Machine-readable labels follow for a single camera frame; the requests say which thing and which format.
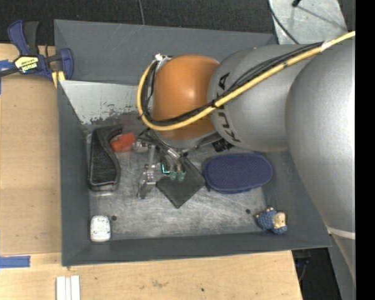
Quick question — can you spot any blue toy sheep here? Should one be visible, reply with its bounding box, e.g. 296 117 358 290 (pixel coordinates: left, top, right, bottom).
255 207 289 235

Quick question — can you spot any black scrubbing brush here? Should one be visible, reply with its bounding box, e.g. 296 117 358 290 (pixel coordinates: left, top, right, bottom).
87 124 123 193

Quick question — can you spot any orange-red block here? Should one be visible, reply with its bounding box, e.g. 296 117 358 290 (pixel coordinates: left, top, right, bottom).
109 132 137 153

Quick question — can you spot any dark blue fabric pouch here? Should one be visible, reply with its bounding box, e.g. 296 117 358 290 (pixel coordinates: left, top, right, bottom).
202 152 274 194

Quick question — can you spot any grey metal bin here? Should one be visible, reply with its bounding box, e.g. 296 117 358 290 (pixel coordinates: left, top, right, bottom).
52 19 333 267

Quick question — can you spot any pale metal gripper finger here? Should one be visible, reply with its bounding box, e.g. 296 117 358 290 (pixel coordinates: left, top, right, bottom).
143 179 158 198
136 171 150 200

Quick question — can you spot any small white box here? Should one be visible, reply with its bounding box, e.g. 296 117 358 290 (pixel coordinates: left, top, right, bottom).
89 214 112 243

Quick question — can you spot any pale wood board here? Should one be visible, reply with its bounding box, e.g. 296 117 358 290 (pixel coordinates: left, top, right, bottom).
0 71 63 257

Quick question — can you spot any dark grey flat square pad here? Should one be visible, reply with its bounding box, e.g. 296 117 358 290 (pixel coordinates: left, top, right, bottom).
156 156 207 209

